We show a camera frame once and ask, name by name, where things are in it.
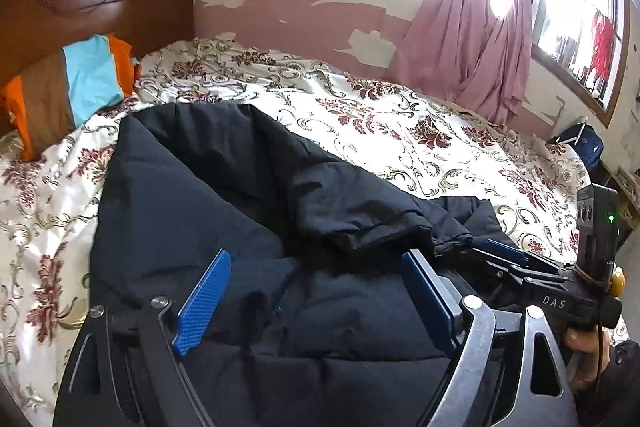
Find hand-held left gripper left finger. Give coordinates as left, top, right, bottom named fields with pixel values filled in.
left=52, top=248, right=233, bottom=427

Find black padded jacket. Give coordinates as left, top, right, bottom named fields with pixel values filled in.
left=52, top=102, right=531, bottom=427

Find orange brown blue striped pillow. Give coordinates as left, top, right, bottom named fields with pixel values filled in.
left=0, top=35, right=143, bottom=162

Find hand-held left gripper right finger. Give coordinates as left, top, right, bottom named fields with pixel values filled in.
left=401, top=248, right=585, bottom=427

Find blue backpack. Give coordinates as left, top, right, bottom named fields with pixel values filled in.
left=580, top=127, right=607, bottom=172

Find person's right hand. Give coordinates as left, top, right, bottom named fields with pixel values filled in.
left=563, top=328, right=609, bottom=391

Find wooden headboard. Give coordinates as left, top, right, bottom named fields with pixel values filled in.
left=0, top=0, right=196, bottom=135

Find person's right forearm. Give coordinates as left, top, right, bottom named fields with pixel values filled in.
left=597, top=337, right=640, bottom=427

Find red hanging clothes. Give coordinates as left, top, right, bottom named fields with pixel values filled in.
left=589, top=9, right=615, bottom=80

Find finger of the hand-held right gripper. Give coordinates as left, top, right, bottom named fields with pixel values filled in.
left=481, top=238, right=578, bottom=275
left=469, top=248, right=568, bottom=290

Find floral bedspread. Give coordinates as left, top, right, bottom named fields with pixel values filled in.
left=0, top=37, right=631, bottom=427

